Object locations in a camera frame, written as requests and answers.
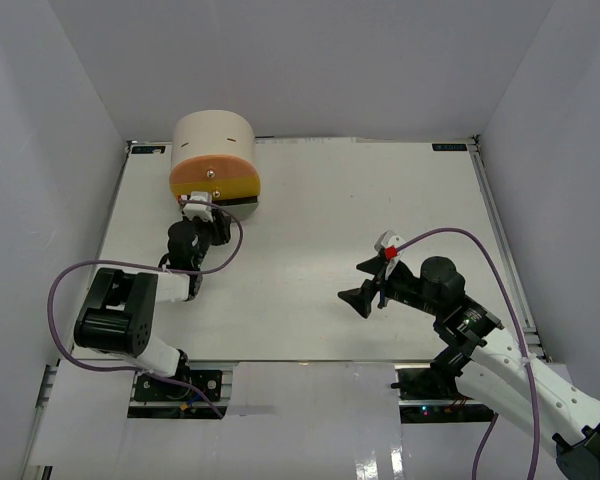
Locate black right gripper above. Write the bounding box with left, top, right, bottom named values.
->
left=337, top=255, right=442, bottom=319

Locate yellow drawer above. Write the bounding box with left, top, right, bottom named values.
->
left=170, top=177, right=261, bottom=200

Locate orange top drawer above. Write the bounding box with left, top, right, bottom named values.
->
left=170, top=155, right=257, bottom=183

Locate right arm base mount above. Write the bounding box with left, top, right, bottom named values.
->
left=391, top=365, right=494, bottom=425

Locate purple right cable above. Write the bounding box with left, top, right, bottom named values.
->
left=394, top=227, right=540, bottom=480

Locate grey bottom drawer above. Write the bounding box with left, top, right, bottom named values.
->
left=217, top=196, right=259, bottom=223

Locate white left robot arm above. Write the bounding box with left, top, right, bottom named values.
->
left=73, top=205, right=239, bottom=399

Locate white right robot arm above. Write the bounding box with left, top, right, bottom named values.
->
left=338, top=255, right=600, bottom=479

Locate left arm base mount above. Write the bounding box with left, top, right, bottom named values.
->
left=127, top=368, right=228, bottom=420

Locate beige cylindrical drawer organizer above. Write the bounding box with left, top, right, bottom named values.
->
left=171, top=110, right=255, bottom=171

